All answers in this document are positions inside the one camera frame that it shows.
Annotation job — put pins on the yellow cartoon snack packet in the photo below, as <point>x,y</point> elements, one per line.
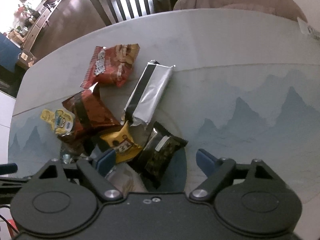
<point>58,122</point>

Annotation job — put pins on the dark teal gold-speckled box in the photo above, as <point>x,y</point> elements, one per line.
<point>178,175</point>

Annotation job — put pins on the brown red snack packet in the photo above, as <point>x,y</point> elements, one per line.
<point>92,112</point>

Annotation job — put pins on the blue chair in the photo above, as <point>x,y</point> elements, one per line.
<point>8,52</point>

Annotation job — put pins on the white silver snack packet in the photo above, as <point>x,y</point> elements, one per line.
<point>127,180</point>

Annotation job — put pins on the black seaweed snack packet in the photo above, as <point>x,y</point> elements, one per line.
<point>160,157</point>

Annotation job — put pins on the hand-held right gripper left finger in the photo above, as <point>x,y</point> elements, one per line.
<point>106,160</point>

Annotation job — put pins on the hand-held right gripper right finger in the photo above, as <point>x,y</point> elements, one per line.
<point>205,159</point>

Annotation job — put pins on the silver foil snack packet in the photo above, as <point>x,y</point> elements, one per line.
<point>150,90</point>

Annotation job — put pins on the mountain print tablecloth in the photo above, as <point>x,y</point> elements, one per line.
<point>225,67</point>

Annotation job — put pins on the red chips packet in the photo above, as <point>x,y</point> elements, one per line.
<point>110,65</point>

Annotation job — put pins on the white cabinet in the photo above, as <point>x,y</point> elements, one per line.
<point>5,110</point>

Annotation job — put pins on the white paper label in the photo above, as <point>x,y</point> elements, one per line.
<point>303,27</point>

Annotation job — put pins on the small yellow snack packet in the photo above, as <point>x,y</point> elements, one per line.
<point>125,142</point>

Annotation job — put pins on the wooden sideboard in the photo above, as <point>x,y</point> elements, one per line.
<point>37,27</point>

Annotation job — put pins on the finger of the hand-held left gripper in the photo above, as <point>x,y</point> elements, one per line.
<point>8,168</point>

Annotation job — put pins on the small wooden box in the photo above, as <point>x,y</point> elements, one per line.
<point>25,57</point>

